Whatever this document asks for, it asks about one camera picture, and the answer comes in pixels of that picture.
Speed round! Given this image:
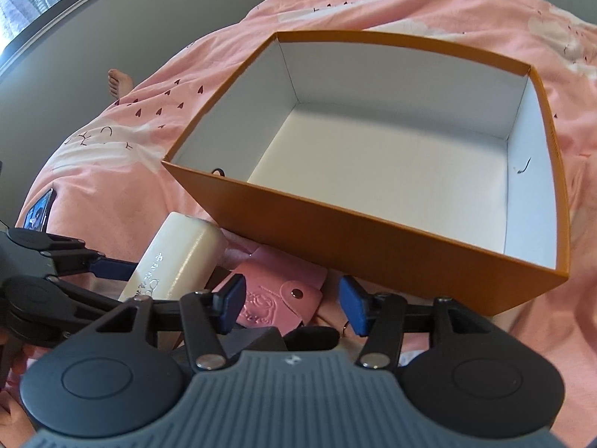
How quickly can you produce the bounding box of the smartphone on bed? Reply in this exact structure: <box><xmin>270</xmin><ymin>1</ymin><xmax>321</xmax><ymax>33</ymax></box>
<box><xmin>23</xmin><ymin>188</ymin><xmax>56</xmax><ymax>231</ymax></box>

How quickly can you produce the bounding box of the pink printed bed duvet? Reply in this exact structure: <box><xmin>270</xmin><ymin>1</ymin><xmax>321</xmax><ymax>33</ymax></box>
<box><xmin>24</xmin><ymin>0</ymin><xmax>596</xmax><ymax>447</ymax></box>

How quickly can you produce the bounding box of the orange cardboard storage box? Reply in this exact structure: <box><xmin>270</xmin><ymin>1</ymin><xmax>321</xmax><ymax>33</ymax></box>
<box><xmin>164</xmin><ymin>30</ymin><xmax>570</xmax><ymax>317</ymax></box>

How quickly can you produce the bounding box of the person's bare foot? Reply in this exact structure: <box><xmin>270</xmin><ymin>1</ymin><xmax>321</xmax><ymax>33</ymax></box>
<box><xmin>107</xmin><ymin>69</ymin><xmax>135</xmax><ymax>99</ymax></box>

